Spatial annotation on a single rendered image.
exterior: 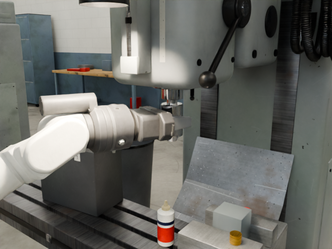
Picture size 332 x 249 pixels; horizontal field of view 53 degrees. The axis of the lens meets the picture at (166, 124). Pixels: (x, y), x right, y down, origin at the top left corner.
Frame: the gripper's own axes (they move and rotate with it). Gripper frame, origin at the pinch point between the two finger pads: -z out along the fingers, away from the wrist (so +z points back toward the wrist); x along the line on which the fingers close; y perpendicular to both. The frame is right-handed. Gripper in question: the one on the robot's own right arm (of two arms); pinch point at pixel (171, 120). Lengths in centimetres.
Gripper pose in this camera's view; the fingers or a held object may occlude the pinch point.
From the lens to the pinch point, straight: 71.0
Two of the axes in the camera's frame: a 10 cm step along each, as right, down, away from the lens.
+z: -8.5, 1.1, -5.1
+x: -5.2, -2.0, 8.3
